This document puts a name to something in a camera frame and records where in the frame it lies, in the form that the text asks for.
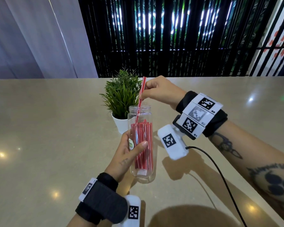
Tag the black wrist band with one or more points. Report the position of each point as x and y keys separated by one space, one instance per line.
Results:
x=104 y=202
x=201 y=114

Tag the white panel with red print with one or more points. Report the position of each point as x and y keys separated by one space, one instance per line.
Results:
x=278 y=37

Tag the black slatted screen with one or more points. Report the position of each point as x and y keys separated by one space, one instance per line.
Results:
x=161 y=44

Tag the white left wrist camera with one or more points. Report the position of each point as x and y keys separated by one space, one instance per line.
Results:
x=133 y=210

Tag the person's right forearm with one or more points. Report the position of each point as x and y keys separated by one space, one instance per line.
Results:
x=255 y=160

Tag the person's right thumb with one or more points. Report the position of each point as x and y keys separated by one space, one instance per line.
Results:
x=148 y=95

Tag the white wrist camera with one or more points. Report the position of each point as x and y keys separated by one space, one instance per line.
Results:
x=133 y=210
x=172 y=143

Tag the clear plastic jar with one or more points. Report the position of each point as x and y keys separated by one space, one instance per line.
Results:
x=142 y=113

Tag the bundle of red striped straws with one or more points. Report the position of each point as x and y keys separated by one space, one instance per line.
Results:
x=144 y=148

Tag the person's left thumb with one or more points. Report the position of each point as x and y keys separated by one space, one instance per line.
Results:
x=138 y=150

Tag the black right wrist band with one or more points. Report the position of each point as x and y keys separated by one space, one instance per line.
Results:
x=201 y=114

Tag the person's left forearm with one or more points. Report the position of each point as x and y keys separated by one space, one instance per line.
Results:
x=79 y=221

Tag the black left wrist band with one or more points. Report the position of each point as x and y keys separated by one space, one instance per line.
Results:
x=104 y=202

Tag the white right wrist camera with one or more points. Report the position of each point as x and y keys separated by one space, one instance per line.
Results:
x=172 y=143

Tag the person's left hand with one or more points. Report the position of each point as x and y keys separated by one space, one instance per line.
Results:
x=119 y=160

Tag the green artificial plant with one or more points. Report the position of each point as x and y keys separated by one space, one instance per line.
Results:
x=122 y=94

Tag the person's right hand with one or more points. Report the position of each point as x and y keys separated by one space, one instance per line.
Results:
x=164 y=91

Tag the single red striped straw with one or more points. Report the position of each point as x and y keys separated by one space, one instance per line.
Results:
x=142 y=92

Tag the white plant pot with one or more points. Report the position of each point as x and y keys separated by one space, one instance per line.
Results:
x=120 y=125

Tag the grey curtain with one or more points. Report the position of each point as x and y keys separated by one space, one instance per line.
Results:
x=37 y=37

